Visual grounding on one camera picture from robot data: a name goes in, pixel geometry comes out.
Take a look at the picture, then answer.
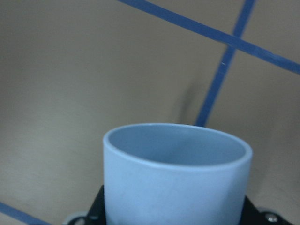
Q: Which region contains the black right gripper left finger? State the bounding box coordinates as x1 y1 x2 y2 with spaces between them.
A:
86 185 105 225

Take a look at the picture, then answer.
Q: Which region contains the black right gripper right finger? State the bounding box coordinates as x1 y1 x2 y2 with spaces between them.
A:
239 197 290 225

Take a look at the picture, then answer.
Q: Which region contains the light blue plastic cup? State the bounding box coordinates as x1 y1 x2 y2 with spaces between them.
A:
103 123 253 225

